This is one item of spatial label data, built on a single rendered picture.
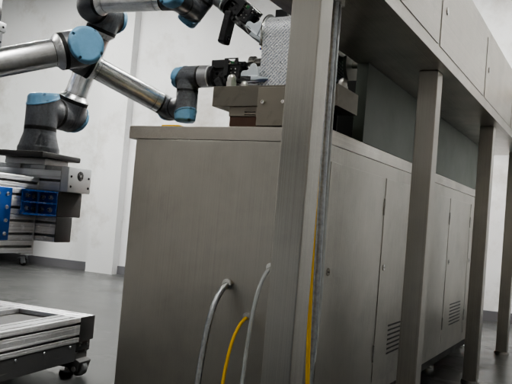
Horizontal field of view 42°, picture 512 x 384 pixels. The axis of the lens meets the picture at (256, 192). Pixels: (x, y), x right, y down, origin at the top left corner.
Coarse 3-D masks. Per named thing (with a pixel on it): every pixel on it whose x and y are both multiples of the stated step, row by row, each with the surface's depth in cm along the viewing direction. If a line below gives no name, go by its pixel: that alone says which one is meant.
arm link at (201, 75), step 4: (200, 68) 223; (204, 68) 222; (208, 68) 222; (196, 72) 223; (200, 72) 222; (204, 72) 221; (196, 76) 223; (200, 76) 222; (204, 76) 221; (200, 80) 222; (204, 80) 222; (200, 84) 223; (204, 84) 223; (208, 84) 222
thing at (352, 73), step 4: (344, 56) 215; (344, 60) 215; (348, 60) 216; (352, 60) 219; (344, 64) 215; (348, 64) 216; (344, 68) 215; (348, 68) 216; (344, 72) 216; (348, 72) 217; (352, 72) 220; (356, 72) 223; (344, 76) 216; (348, 76) 217; (352, 76) 220; (356, 76) 223; (348, 80) 217; (352, 80) 220; (356, 80) 223
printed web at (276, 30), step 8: (288, 16) 216; (264, 24) 216; (272, 24) 215; (280, 24) 213; (288, 24) 212; (264, 32) 215; (272, 32) 214; (280, 32) 213; (288, 32) 211; (264, 40) 215; (272, 40) 214; (280, 40) 212; (288, 40) 211; (336, 80) 218
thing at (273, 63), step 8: (264, 48) 215; (272, 48) 214; (280, 48) 212; (288, 48) 211; (264, 56) 215; (272, 56) 213; (280, 56) 212; (264, 64) 214; (272, 64) 213; (280, 64) 212; (264, 72) 214; (272, 72) 213; (280, 72) 211; (272, 80) 213; (280, 80) 211
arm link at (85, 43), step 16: (64, 32) 204; (80, 32) 203; (96, 32) 206; (0, 48) 196; (16, 48) 197; (32, 48) 199; (48, 48) 201; (64, 48) 201; (80, 48) 203; (96, 48) 206; (0, 64) 194; (16, 64) 196; (32, 64) 199; (48, 64) 202; (64, 64) 204; (80, 64) 207
